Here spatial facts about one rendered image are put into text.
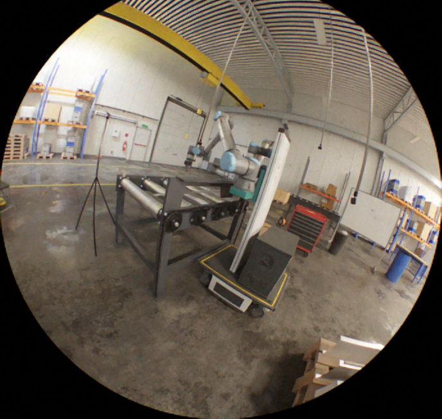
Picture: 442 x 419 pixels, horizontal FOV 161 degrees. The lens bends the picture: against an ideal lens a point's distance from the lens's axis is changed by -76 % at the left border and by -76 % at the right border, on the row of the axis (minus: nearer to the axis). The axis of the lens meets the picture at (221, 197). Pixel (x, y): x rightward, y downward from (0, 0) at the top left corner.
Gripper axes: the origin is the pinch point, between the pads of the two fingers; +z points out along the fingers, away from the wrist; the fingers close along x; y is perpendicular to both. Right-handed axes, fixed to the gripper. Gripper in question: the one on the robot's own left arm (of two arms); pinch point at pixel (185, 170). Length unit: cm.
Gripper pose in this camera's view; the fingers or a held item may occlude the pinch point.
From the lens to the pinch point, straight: 210.8
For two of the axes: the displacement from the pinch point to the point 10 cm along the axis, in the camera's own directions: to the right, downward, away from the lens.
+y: -9.2, -3.3, 2.1
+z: -2.8, 9.3, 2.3
